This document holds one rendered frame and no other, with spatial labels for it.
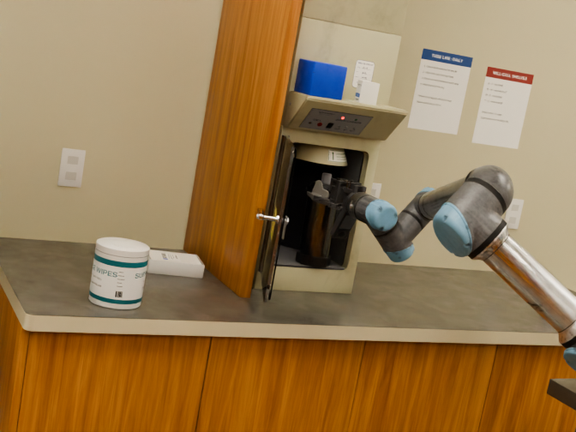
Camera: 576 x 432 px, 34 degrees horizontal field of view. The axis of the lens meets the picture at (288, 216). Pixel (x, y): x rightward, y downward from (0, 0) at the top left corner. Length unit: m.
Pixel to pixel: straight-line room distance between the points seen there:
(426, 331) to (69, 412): 0.98
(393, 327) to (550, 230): 1.35
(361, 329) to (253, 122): 0.63
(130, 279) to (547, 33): 1.94
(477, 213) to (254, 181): 0.68
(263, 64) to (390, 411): 1.03
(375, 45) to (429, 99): 0.67
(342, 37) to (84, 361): 1.12
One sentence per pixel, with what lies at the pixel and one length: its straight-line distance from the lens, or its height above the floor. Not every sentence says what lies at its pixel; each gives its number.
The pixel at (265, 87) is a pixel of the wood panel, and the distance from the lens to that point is 2.59.
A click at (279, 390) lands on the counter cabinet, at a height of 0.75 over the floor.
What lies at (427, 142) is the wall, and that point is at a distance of 3.41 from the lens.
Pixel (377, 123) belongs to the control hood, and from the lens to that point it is 2.70.
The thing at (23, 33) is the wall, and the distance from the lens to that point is 2.86.
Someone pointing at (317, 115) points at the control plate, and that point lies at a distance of 2.60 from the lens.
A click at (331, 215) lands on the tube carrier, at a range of 2.76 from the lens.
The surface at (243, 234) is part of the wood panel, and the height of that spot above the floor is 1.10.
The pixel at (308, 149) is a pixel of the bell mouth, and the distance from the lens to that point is 2.76.
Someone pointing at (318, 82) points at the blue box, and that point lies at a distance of 2.56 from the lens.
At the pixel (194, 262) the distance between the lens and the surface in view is 2.75.
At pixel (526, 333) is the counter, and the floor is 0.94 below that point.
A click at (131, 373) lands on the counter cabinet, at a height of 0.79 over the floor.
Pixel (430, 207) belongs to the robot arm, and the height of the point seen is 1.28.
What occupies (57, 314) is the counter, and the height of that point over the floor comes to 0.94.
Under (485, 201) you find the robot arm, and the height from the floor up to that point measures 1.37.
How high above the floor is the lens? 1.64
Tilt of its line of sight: 10 degrees down
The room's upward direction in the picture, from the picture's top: 10 degrees clockwise
